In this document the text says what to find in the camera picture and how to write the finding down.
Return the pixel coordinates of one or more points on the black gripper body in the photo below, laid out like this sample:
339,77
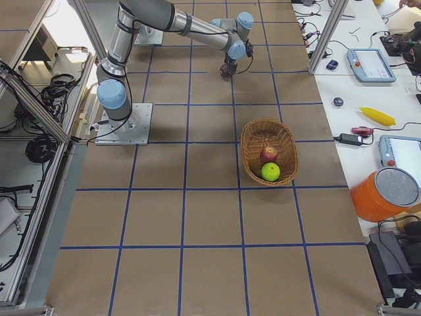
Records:
230,62

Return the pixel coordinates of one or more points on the dark red apple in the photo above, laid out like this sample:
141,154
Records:
227,70

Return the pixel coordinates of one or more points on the red yellow apple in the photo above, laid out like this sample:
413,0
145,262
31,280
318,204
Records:
268,154

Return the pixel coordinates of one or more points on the green apple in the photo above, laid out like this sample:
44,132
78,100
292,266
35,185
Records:
270,172

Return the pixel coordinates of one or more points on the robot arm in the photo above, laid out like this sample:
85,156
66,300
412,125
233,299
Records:
137,23

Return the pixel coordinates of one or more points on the wicker basket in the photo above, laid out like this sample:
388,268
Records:
263,132

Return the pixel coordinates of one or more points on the dark blue pouch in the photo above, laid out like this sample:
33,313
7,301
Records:
332,65

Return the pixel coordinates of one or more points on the black round puck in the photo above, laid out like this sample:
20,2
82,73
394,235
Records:
338,102

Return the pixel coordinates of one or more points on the teach pendant tablet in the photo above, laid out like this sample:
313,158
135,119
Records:
401,152
370,66

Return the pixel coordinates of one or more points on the black power adapter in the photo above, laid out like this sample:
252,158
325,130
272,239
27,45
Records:
351,139

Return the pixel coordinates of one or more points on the yellow toy corn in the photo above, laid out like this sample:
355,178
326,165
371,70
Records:
378,116

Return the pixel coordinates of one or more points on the orange cylinder container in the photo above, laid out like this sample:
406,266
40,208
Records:
384,194

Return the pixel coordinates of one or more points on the aluminium frame post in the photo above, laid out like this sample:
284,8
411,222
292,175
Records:
327,33

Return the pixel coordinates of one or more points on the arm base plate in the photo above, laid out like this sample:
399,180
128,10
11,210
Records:
148,36
134,132

